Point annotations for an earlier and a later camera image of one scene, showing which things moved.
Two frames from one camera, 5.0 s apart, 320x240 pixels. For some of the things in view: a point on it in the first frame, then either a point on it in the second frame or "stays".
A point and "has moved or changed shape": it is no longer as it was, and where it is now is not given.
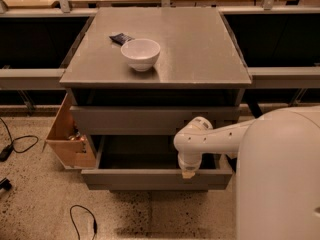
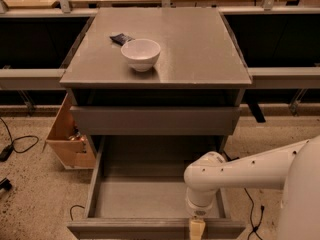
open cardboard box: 70,144 stays
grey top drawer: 122,120 stays
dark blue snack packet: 121,39 stays
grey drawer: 150,163 has moved or changed shape
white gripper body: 188,164 → 199,210
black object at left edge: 5,184 stays
